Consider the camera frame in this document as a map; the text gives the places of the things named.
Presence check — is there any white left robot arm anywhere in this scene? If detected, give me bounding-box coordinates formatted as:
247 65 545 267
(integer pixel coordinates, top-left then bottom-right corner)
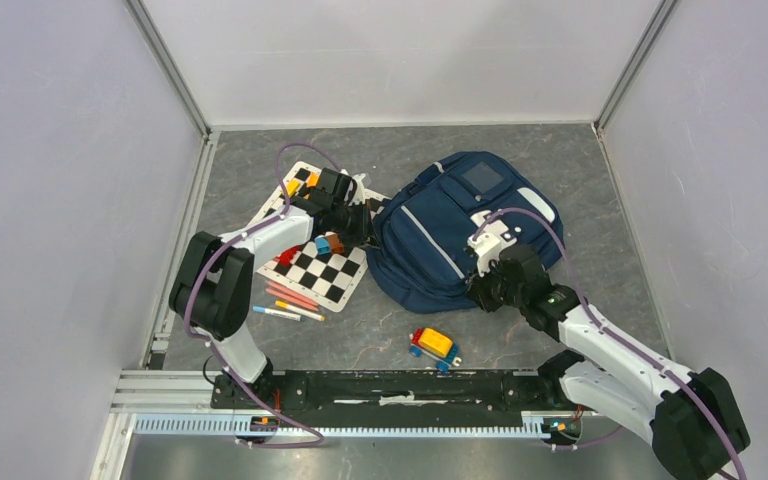
168 168 378 408

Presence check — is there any slotted cable duct rail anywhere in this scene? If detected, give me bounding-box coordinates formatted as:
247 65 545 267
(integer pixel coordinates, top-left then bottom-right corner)
133 413 550 440

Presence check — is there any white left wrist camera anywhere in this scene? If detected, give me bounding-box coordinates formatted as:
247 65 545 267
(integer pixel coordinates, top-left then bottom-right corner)
347 173 368 205

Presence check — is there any yellow white marker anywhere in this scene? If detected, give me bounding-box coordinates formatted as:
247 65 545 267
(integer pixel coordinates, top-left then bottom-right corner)
274 301 325 322

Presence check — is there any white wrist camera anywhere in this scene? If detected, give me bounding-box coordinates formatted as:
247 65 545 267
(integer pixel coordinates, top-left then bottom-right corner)
347 173 368 205
467 220 517 276

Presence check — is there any blue cap white marker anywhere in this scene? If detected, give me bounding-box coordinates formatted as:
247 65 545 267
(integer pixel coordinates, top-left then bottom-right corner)
252 306 302 322

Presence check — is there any orange brown toy block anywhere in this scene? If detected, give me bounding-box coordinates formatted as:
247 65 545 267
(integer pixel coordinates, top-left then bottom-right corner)
325 233 345 255

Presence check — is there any blue toy block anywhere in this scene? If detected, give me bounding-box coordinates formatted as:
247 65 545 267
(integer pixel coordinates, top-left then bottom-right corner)
314 236 331 256

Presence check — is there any red marker pen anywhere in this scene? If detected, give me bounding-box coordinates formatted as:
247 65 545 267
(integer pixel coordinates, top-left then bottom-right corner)
265 281 319 312

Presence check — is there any yellow red toy car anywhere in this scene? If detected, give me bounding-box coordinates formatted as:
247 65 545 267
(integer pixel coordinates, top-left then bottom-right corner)
409 327 462 373

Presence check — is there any orange yellow toy block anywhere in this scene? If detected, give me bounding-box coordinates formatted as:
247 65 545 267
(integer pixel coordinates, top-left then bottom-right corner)
306 172 319 188

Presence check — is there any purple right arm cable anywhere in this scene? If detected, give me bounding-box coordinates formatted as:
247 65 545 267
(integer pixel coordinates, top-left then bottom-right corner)
470 207 750 480

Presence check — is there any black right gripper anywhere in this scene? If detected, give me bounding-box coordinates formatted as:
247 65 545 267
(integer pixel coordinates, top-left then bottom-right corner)
467 255 526 313

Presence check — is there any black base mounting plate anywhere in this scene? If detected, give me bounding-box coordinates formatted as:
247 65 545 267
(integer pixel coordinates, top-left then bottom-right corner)
210 367 605 429

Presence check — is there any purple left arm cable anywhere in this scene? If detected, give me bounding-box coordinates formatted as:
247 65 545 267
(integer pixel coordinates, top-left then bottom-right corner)
181 142 359 450

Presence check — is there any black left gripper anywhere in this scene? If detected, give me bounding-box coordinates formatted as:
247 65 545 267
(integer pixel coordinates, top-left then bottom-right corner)
331 199 382 250

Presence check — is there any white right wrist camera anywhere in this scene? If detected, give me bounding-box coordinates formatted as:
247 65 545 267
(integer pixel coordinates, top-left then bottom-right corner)
467 220 517 276

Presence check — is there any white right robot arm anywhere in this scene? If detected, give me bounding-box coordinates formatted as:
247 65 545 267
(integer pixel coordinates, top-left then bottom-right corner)
465 241 751 479

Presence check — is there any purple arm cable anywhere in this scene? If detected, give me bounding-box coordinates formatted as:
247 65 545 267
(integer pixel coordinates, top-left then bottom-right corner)
181 142 359 450
470 207 750 480

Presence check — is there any black white chessboard mat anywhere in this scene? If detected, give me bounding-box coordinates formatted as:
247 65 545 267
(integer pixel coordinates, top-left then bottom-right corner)
246 161 390 312

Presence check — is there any red window toy block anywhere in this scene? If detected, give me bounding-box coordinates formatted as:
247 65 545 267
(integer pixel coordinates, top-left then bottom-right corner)
277 245 303 266

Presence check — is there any navy blue student backpack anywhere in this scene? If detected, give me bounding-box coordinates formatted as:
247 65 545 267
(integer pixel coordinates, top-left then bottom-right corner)
367 151 564 314

